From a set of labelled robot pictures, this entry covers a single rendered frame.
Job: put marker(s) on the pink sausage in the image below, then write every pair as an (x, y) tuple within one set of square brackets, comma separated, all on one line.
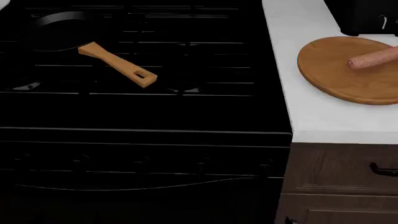
[(370, 61)]

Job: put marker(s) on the black gas stove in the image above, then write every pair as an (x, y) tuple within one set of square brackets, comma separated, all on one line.
[(155, 116)]

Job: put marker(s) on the round wooden plate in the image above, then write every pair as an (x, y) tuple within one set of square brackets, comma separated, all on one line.
[(335, 81)]

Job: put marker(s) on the dark wooden cabinet drawer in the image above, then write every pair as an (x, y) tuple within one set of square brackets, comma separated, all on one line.
[(335, 186)]

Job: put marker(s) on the black countertop appliance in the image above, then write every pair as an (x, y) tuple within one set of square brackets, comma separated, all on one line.
[(357, 16)]

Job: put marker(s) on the black stove knob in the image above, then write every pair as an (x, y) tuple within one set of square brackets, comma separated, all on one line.
[(22, 160), (80, 161), (202, 164), (141, 162), (266, 166)]

